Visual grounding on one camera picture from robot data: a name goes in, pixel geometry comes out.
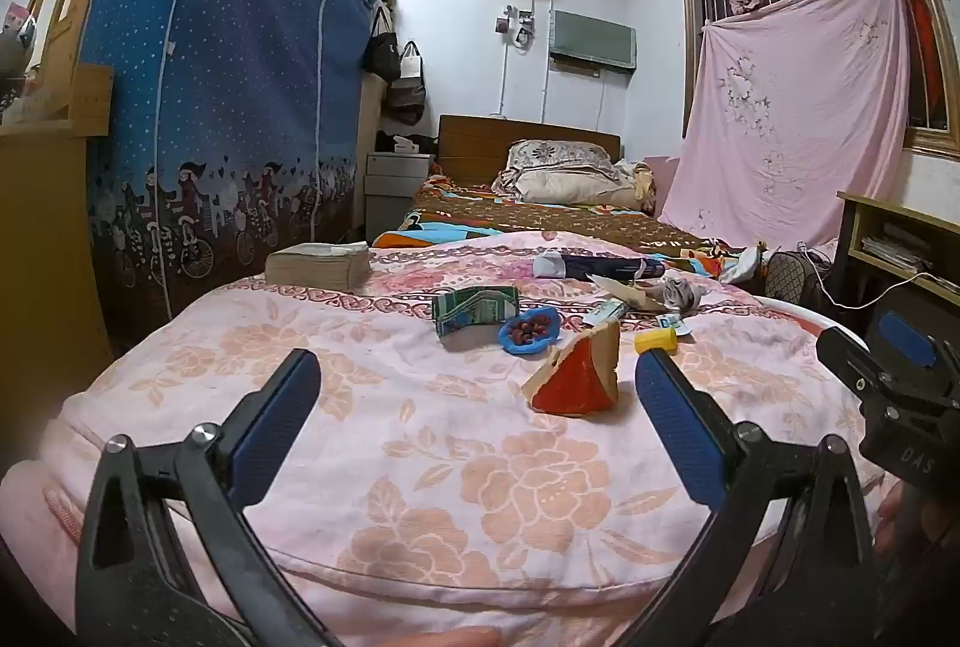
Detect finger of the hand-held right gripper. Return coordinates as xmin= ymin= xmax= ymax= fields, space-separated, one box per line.
xmin=816 ymin=326 xmax=901 ymax=410
xmin=870 ymin=294 xmax=960 ymax=389

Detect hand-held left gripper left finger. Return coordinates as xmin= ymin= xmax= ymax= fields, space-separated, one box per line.
xmin=75 ymin=348 xmax=346 ymax=647

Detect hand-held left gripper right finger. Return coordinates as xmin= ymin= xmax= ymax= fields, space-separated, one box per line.
xmin=615 ymin=347 xmax=880 ymax=647

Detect torn red cardboard box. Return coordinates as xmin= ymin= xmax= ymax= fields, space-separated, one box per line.
xmin=523 ymin=321 xmax=620 ymax=419

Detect grey cloth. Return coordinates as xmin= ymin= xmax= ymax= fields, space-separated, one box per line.
xmin=649 ymin=276 xmax=710 ymax=314

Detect beige paper wrapper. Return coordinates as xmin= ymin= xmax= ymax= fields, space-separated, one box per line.
xmin=587 ymin=272 xmax=661 ymax=311

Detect blue dish with red dates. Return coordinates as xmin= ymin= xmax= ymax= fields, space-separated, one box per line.
xmin=499 ymin=307 xmax=561 ymax=356

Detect dark blue sock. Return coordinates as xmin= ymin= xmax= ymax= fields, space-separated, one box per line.
xmin=534 ymin=249 xmax=666 ymax=281

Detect green carton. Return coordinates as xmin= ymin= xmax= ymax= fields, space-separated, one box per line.
xmin=433 ymin=285 xmax=521 ymax=339

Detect person's right hand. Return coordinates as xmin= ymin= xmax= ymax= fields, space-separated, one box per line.
xmin=872 ymin=486 xmax=931 ymax=565

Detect person's left hand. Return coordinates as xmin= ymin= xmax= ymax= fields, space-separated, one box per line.
xmin=397 ymin=626 xmax=505 ymax=647

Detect stack of papers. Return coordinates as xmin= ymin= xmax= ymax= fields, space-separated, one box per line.
xmin=861 ymin=223 xmax=935 ymax=273

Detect wooden desk with shelf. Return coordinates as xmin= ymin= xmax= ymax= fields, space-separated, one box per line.
xmin=836 ymin=191 xmax=960 ymax=303

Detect pink floral quilt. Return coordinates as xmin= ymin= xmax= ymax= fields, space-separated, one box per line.
xmin=0 ymin=231 xmax=901 ymax=647

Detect thick beige book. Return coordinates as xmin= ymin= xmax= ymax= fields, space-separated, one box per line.
xmin=265 ymin=242 xmax=371 ymax=292

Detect folded cream quilt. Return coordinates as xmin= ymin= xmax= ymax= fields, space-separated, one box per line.
xmin=615 ymin=161 xmax=657 ymax=213

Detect pink hanging sheet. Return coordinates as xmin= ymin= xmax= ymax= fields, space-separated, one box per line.
xmin=660 ymin=0 xmax=912 ymax=247

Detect colourful patterned bedspread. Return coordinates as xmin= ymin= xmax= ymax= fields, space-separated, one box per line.
xmin=373 ymin=174 xmax=766 ymax=284

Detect beige pillow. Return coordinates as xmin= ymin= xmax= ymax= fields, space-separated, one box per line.
xmin=491 ymin=165 xmax=638 ymax=206

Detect white drawer cabinet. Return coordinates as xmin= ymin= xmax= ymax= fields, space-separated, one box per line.
xmin=365 ymin=152 xmax=434 ymax=242

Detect wooden cabinet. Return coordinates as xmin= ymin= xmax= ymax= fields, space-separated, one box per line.
xmin=0 ymin=122 xmax=113 ymax=386

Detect red hanging cloth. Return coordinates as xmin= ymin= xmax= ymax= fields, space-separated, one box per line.
xmin=900 ymin=0 xmax=942 ymax=127

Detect wooden headboard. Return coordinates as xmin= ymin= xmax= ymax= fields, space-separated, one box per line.
xmin=437 ymin=115 xmax=622 ymax=187

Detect grey tote bag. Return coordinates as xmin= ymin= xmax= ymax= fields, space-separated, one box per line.
xmin=386 ymin=41 xmax=427 ymax=127

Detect blue fabric wardrobe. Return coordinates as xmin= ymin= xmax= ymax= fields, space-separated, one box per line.
xmin=79 ymin=0 xmax=376 ymax=318

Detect black handbag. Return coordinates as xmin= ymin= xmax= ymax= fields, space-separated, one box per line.
xmin=364 ymin=6 xmax=402 ymax=80

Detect white cable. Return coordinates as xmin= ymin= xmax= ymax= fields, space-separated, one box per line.
xmin=795 ymin=242 xmax=960 ymax=312

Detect grey covered wall television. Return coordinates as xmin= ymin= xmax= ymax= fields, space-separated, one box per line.
xmin=549 ymin=10 xmax=638 ymax=71

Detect wall socket with plugs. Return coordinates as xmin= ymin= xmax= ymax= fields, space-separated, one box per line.
xmin=495 ymin=6 xmax=535 ymax=49

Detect wooden ladder frame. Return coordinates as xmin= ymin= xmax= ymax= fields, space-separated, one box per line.
xmin=34 ymin=0 xmax=147 ymax=134

